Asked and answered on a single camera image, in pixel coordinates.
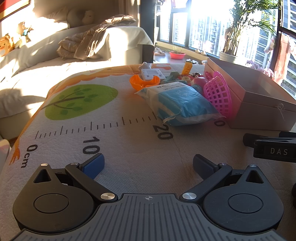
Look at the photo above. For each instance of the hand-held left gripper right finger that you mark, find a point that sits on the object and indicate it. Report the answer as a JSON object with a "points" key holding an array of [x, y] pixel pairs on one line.
{"points": [[203, 165]]}

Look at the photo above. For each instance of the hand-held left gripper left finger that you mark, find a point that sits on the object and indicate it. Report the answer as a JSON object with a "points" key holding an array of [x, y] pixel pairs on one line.
{"points": [[94, 165]]}

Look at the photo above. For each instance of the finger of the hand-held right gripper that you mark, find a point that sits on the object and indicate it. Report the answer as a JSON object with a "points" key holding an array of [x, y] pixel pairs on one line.
{"points": [[248, 139], [266, 151]]}

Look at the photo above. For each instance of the cardboard box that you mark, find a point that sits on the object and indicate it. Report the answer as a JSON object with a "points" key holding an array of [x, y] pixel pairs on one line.
{"points": [[261, 111]]}

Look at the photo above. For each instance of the pink plastic basket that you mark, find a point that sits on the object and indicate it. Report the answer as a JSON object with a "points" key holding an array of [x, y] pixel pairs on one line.
{"points": [[217, 92]]}

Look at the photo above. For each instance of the blue cloth plastic packet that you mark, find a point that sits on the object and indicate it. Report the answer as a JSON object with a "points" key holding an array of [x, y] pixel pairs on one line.
{"points": [[185, 102]]}

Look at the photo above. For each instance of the pink ball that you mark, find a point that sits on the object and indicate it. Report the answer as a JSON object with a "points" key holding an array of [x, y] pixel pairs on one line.
{"points": [[200, 81]]}

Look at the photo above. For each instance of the orange plastic half shell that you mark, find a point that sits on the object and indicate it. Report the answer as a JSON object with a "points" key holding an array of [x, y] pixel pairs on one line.
{"points": [[136, 83]]}

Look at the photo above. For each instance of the yellow toy block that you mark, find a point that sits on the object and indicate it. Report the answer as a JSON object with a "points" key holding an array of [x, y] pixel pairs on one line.
{"points": [[187, 68]]}

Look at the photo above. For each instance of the teal toy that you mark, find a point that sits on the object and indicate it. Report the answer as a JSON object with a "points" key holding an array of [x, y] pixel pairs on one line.
{"points": [[171, 76]]}

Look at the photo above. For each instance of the white toy block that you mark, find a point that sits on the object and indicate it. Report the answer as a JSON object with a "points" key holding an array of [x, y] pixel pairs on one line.
{"points": [[150, 74]]}

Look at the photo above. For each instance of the grey toy piece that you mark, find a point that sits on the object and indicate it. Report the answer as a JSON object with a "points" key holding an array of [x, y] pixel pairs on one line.
{"points": [[145, 66]]}

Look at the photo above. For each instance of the printed ruler mat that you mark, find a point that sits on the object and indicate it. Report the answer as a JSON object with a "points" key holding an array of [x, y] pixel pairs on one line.
{"points": [[138, 143]]}

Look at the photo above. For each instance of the potted pink orchid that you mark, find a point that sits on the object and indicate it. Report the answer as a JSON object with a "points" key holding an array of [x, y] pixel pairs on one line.
{"points": [[266, 70]]}

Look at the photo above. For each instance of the potted palm plant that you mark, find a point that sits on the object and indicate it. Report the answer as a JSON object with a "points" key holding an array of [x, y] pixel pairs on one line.
{"points": [[227, 56]]}

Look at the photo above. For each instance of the hanging laundry cloth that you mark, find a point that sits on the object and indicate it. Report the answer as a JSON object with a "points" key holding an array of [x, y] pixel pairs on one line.
{"points": [[286, 53]]}

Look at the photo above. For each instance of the pair of small slippers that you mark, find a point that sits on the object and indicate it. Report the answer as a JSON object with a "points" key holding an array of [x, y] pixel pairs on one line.
{"points": [[200, 52]]}

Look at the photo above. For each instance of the red plastic basin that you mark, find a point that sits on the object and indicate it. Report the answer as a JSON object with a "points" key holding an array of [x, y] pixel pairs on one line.
{"points": [[177, 55]]}

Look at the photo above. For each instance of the white sofa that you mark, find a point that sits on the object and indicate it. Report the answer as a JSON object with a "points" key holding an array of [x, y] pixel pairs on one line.
{"points": [[27, 69]]}

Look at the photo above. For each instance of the pair of light slippers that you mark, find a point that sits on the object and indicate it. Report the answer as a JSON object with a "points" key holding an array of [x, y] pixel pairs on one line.
{"points": [[159, 52]]}

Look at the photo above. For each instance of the beige crumpled blanket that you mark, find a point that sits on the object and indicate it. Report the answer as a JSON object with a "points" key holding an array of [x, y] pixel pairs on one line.
{"points": [[92, 39]]}

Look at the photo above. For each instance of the lion plush toy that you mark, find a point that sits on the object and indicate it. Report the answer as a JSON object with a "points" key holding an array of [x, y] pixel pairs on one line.
{"points": [[5, 46]]}

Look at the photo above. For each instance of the beige plush toy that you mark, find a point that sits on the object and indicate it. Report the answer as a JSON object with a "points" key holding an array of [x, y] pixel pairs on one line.
{"points": [[78, 17]]}

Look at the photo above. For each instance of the small toy figures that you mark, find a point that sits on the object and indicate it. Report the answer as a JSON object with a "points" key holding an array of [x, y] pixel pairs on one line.
{"points": [[23, 33]]}

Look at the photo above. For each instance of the red framed picture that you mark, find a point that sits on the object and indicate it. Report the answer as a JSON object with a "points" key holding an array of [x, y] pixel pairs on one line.
{"points": [[11, 8]]}

